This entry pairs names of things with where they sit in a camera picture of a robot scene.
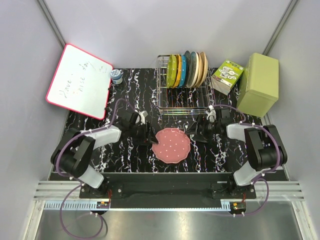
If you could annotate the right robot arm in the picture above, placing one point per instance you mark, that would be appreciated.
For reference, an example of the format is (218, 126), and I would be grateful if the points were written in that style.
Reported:
(264, 147)

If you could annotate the dark teal plate in rack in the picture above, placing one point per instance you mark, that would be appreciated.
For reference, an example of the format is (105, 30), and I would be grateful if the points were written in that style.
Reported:
(187, 55)

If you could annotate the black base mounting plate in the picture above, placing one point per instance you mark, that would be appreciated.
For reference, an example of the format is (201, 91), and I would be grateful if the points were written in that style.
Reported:
(168, 190)

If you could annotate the orange polka dot plate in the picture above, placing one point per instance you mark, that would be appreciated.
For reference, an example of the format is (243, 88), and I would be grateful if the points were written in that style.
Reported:
(178, 71)

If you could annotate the metal wire dish rack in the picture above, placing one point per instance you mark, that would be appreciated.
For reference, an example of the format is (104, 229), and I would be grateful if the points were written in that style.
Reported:
(180, 101)

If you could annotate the teal grey plate in rack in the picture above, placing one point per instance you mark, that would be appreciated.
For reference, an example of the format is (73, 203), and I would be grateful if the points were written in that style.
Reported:
(192, 69)

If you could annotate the light green metal tin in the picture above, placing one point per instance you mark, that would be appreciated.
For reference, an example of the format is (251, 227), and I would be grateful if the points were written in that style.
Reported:
(259, 85)

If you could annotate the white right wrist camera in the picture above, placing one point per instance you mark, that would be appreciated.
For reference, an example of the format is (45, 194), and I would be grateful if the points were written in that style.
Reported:
(211, 114)

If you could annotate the small blue lidded jar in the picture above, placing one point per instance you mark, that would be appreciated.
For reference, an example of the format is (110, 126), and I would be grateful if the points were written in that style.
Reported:
(116, 76)

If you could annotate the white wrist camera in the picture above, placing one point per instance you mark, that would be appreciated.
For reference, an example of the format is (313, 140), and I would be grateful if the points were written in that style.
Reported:
(211, 114)
(141, 120)

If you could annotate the beige plate in rack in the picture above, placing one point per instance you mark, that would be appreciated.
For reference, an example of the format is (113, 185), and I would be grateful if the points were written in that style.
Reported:
(204, 69)

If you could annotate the blue polka dot plate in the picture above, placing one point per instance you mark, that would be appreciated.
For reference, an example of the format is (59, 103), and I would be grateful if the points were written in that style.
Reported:
(183, 71)

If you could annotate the pink framed whiteboard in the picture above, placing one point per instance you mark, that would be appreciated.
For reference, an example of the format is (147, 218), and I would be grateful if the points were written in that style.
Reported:
(81, 83)

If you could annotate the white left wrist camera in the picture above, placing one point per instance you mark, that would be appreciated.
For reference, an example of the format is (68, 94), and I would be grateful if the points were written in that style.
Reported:
(141, 120)

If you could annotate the green printed paper box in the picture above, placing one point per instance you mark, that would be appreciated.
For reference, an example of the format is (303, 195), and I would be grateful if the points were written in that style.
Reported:
(226, 76)

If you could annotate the lime green polka dot plate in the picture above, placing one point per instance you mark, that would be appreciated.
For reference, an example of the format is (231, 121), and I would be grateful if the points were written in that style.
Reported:
(171, 71)

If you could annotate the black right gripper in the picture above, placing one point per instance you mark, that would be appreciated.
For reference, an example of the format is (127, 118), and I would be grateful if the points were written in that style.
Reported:
(193, 129)

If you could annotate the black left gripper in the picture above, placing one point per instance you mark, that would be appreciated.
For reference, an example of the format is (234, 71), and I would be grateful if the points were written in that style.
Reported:
(144, 131)

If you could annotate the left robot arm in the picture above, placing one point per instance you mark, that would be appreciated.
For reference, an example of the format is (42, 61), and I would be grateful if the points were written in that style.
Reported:
(74, 151)

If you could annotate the pink polka dot plate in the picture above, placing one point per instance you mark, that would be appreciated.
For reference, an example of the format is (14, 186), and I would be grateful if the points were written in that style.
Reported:
(173, 145)

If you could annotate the cream plate in rack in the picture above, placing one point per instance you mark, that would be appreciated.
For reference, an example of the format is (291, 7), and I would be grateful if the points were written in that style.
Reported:
(198, 71)

